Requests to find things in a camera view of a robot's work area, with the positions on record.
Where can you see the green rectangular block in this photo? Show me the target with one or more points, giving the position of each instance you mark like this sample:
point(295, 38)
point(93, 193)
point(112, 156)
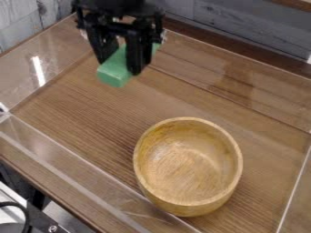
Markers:
point(112, 72)

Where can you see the brown wooden bowl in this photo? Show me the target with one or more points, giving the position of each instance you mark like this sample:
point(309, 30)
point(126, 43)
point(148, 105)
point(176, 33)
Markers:
point(188, 164)

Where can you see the black metal bracket with bolt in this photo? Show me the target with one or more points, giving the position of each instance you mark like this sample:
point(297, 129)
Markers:
point(41, 223)

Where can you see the clear acrylic tray wall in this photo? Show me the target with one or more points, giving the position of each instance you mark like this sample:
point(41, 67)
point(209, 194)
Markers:
point(69, 128)

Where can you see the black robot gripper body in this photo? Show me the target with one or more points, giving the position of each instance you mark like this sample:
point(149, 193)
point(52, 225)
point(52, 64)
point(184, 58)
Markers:
point(121, 16)

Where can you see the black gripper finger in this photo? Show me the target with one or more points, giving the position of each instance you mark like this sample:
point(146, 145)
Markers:
point(138, 51)
point(102, 42)

